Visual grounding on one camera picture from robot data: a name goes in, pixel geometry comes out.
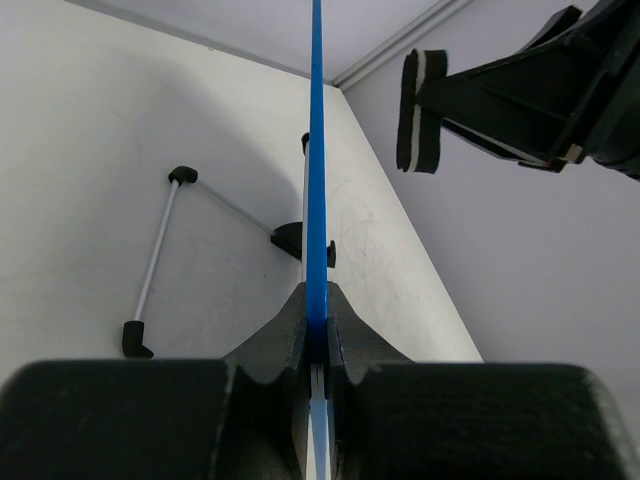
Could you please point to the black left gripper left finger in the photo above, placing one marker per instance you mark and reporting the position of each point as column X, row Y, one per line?
column 239, row 417

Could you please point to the blue framed whiteboard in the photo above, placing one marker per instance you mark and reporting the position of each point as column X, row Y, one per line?
column 315, row 264

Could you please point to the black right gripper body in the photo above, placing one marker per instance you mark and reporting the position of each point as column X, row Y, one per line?
column 601, row 87

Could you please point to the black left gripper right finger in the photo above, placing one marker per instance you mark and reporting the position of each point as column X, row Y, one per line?
column 394, row 418

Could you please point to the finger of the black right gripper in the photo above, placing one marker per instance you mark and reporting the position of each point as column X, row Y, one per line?
column 509, row 108

